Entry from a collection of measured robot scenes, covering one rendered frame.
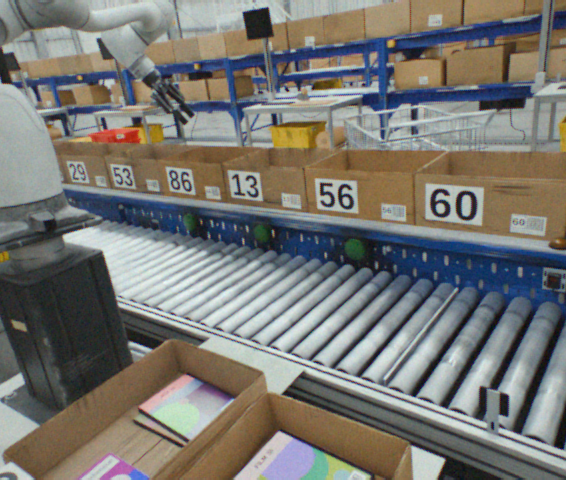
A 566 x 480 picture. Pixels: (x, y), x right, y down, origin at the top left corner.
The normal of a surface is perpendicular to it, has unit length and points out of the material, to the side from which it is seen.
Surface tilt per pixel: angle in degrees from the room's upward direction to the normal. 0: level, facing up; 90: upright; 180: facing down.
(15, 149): 88
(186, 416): 0
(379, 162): 90
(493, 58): 90
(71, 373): 90
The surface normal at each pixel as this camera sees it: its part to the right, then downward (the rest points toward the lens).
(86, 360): 0.81, 0.12
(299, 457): -0.12, -0.92
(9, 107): 0.71, -0.19
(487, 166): -0.59, 0.36
